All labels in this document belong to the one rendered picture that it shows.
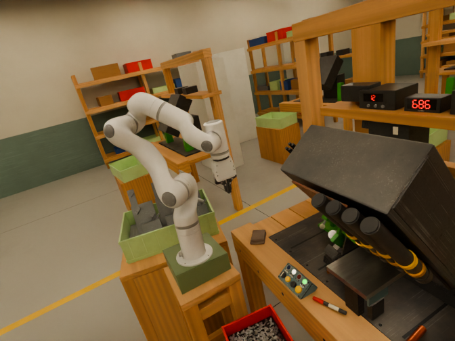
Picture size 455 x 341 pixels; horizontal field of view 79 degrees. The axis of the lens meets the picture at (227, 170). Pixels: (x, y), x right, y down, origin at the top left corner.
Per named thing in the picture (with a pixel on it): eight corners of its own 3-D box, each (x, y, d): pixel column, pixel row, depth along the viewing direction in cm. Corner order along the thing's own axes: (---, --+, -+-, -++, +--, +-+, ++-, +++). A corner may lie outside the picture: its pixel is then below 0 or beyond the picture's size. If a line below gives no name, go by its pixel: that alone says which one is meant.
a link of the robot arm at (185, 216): (170, 229, 135) (158, 184, 128) (185, 212, 151) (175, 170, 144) (193, 229, 131) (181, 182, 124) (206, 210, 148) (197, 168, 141)
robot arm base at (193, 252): (179, 271, 132) (170, 237, 127) (174, 252, 150) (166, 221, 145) (217, 258, 137) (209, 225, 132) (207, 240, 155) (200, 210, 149)
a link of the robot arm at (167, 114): (149, 107, 109) (219, 141, 106) (169, 99, 123) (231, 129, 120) (145, 128, 114) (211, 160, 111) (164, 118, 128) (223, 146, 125)
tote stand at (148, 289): (158, 364, 193) (119, 278, 165) (155, 308, 241) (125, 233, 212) (248, 328, 206) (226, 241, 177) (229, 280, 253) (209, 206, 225)
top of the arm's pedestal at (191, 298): (183, 312, 129) (181, 306, 128) (165, 273, 157) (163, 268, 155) (241, 279, 141) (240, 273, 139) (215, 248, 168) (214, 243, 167)
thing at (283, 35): (321, 128, 625) (312, 16, 542) (256, 120, 833) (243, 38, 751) (338, 121, 647) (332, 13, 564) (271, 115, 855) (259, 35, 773)
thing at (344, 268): (366, 304, 82) (365, 296, 81) (326, 273, 96) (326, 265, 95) (447, 247, 95) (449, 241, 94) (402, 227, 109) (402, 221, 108)
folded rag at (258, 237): (264, 244, 148) (263, 240, 147) (250, 245, 151) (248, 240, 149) (266, 233, 157) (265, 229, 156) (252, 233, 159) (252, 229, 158)
